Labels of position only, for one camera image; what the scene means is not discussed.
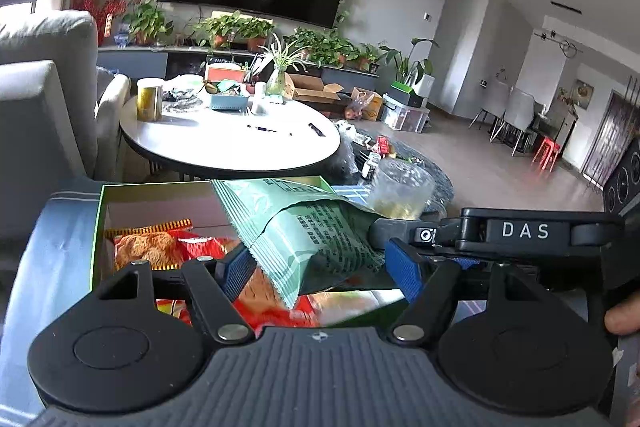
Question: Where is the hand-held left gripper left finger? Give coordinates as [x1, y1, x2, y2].
[97, 243, 261, 343]

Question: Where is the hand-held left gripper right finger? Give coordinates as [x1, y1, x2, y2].
[385, 238, 543, 342]

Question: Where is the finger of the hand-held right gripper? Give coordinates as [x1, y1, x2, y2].
[424, 254, 485, 272]
[369, 217, 466, 250]

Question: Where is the small orange snack packet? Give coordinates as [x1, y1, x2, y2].
[235, 268, 321, 333]

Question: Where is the green snack packet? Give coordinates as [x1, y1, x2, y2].
[212, 177, 396, 311]

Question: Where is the red striped snack packet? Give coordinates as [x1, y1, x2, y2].
[104, 219, 246, 273]

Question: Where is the green cardboard box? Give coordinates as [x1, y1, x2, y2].
[90, 176, 406, 333]

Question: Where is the person's right hand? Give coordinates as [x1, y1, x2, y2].
[604, 303, 640, 336]

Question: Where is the glass mug with yellow drink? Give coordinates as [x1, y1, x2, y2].
[367, 157, 436, 220]

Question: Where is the red stool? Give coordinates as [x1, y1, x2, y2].
[531, 137, 561, 172]

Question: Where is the clear plastic bag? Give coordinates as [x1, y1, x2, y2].
[336, 119, 371, 178]

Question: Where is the black speaker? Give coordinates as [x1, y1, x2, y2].
[602, 147, 640, 215]

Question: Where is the clear storage bin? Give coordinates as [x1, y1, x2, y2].
[382, 99, 431, 134]

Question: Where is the grey dining chair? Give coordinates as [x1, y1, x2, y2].
[470, 82, 511, 130]
[492, 87, 536, 158]

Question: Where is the white round table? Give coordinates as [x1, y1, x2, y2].
[119, 94, 342, 180]

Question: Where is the black box with green top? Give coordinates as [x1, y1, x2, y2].
[387, 81, 418, 108]

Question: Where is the tall plant in white pot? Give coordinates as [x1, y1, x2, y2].
[380, 38, 437, 98]

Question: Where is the open cardboard box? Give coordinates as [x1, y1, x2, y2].
[287, 73, 345, 104]

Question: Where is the blue plastic basket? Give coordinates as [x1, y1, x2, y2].
[210, 92, 250, 112]

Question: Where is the small white bottle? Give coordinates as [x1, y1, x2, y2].
[251, 82, 268, 115]

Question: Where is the potted green plant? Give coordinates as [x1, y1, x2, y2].
[285, 29, 361, 68]
[122, 2, 173, 46]
[192, 11, 276, 52]
[357, 43, 383, 72]

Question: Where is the pile of snack wrappers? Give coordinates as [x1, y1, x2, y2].
[162, 77, 211, 112]

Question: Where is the spider plant in glass vase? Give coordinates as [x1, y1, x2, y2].
[257, 34, 311, 100]

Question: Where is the ceiling track light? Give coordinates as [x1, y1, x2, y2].
[535, 27, 583, 58]

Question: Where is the gold can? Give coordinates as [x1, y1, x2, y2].
[136, 78, 165, 122]

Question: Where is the orange box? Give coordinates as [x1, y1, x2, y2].
[206, 63, 247, 84]

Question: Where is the cream cushion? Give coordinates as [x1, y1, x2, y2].
[95, 74, 132, 180]

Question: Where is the grey television console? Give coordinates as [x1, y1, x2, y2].
[97, 46, 381, 92]

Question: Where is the grey sofa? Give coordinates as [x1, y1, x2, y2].
[0, 9, 101, 258]

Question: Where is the red berry decoration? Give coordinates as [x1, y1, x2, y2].
[70, 0, 143, 48]

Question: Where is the framed wall picture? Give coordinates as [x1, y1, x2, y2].
[570, 79, 593, 110]

